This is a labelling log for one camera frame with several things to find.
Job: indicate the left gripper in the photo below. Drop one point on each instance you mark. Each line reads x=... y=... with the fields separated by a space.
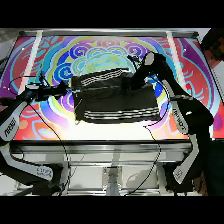
x=53 y=89

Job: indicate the black pants with white stripes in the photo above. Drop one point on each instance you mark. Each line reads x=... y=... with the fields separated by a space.
x=116 y=103

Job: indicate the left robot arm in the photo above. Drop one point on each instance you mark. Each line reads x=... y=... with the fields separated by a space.
x=10 y=122

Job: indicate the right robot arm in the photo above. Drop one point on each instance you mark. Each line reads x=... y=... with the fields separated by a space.
x=186 y=116

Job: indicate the silver frame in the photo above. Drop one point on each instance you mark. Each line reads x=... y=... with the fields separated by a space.
x=110 y=150

